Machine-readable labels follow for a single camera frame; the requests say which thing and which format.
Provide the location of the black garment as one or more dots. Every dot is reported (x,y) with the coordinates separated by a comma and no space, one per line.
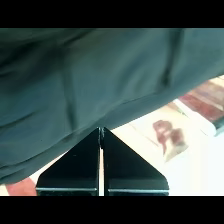
(86,83)

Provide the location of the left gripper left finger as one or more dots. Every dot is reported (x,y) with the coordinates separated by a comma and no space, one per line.
(76,170)

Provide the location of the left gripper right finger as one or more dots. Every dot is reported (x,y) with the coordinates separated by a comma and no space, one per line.
(130,170)

